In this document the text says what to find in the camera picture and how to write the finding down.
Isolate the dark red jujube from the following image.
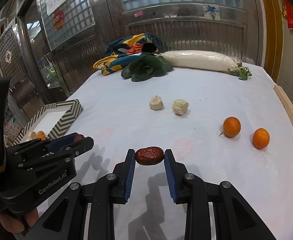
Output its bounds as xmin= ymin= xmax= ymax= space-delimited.
xmin=73 ymin=134 xmax=85 ymax=142
xmin=135 ymin=146 xmax=164 ymax=166

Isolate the person's hand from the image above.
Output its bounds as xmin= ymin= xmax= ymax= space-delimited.
xmin=0 ymin=208 xmax=39 ymax=233

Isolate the chevron patterned tray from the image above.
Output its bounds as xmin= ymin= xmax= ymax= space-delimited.
xmin=14 ymin=99 xmax=83 ymax=145

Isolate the brown longan in tray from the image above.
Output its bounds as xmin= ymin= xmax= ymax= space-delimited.
xmin=28 ymin=131 xmax=37 ymax=140

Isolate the orange mandarin with stem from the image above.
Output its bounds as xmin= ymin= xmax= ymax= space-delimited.
xmin=219 ymin=116 xmax=241 ymax=138

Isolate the beige ginger chunk left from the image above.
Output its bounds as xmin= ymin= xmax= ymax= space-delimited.
xmin=149 ymin=95 xmax=164 ymax=111

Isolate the beige ginger chunk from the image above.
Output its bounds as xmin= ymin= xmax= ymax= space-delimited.
xmin=149 ymin=95 xmax=164 ymax=111
xmin=172 ymin=99 xmax=189 ymax=116

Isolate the dark green leafy vegetable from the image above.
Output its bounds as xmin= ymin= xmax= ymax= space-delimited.
xmin=121 ymin=55 xmax=174 ymax=82

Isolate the colourful folded cloth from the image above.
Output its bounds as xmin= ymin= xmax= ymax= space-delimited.
xmin=93 ymin=33 xmax=159 ymax=75

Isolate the beige ginger chunk right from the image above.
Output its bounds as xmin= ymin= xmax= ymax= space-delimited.
xmin=172 ymin=99 xmax=189 ymax=116

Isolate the red round door sticker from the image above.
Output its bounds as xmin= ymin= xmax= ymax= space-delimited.
xmin=53 ymin=10 xmax=65 ymax=30

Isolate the white paper sign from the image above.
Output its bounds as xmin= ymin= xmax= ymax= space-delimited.
xmin=46 ymin=0 xmax=66 ymax=16

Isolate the white daikon radish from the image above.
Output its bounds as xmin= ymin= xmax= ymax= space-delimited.
xmin=160 ymin=50 xmax=252 ymax=81

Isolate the blue flower sticker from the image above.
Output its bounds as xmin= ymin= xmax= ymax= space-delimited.
xmin=203 ymin=4 xmax=221 ymax=21

